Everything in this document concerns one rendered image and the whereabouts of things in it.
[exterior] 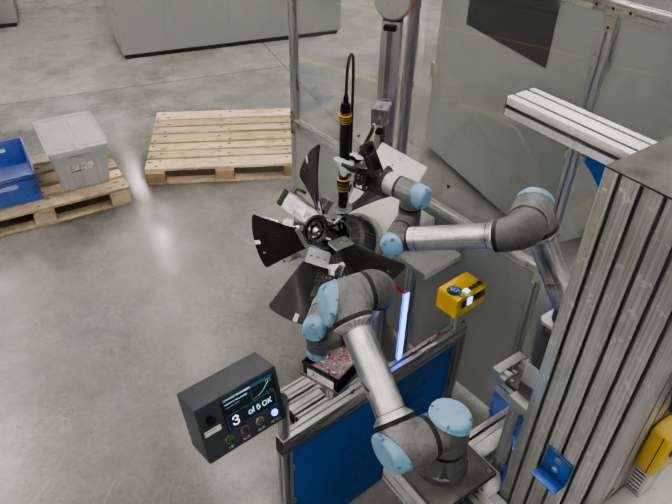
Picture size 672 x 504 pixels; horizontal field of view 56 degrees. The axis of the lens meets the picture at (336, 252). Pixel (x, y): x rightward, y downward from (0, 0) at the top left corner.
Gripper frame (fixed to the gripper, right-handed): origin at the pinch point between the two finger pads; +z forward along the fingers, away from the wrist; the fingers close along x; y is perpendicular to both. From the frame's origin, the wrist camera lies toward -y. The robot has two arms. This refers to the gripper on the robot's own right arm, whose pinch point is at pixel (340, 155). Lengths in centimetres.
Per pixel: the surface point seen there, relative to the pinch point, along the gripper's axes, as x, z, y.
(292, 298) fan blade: -19, 6, 56
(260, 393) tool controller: -70, -31, 36
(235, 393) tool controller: -77, -29, 31
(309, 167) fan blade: 15.2, 28.4, 22.2
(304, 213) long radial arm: 13, 29, 44
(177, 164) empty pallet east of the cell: 101, 245, 141
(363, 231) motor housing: 14.5, -0.8, 39.1
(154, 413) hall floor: -49, 76, 156
